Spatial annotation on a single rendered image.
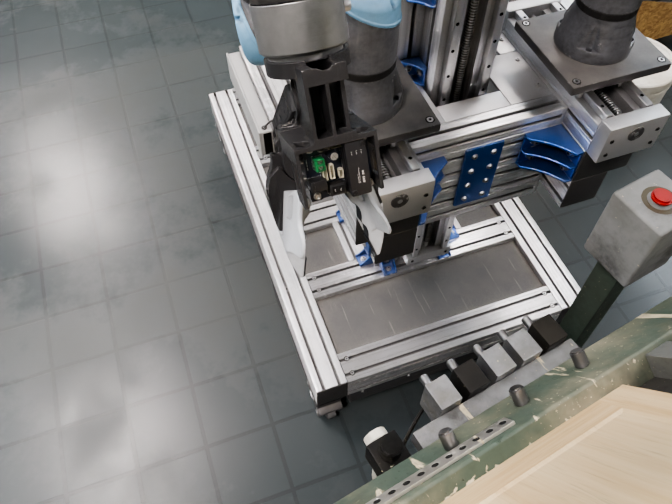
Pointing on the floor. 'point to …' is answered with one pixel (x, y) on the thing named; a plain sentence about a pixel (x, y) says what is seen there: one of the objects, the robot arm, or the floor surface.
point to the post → (590, 305)
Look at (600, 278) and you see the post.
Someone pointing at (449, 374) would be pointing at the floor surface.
